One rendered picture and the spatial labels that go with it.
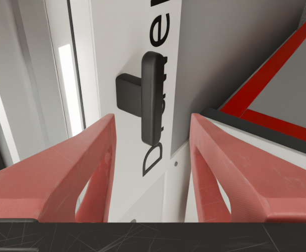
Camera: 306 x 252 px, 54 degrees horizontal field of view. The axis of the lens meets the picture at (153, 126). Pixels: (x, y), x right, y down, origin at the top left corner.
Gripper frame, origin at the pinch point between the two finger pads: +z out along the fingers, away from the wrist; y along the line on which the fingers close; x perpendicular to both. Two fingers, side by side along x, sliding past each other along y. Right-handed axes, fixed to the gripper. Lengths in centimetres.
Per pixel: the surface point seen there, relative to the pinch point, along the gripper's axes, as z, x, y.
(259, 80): 34.9, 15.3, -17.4
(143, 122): 8.4, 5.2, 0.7
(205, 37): 26.8, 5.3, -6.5
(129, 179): 11.2, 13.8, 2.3
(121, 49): 10.9, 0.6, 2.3
